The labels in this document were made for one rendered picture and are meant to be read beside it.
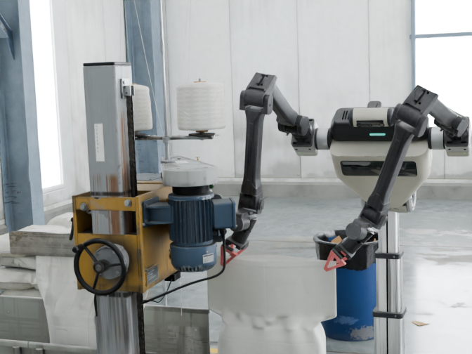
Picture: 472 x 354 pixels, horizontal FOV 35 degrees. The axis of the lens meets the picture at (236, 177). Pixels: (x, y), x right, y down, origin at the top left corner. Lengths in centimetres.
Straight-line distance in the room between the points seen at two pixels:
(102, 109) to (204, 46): 893
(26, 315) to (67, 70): 655
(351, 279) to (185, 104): 263
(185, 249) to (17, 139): 633
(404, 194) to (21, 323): 183
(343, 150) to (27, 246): 132
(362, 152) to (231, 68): 827
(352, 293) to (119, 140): 282
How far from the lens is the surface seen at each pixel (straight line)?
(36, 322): 365
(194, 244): 243
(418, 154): 297
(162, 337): 337
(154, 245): 253
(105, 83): 242
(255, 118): 261
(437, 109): 260
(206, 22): 1133
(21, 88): 858
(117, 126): 241
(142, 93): 264
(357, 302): 497
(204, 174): 238
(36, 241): 316
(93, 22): 1061
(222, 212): 244
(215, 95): 252
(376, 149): 301
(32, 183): 854
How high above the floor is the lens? 169
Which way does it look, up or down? 7 degrees down
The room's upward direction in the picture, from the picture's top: 2 degrees counter-clockwise
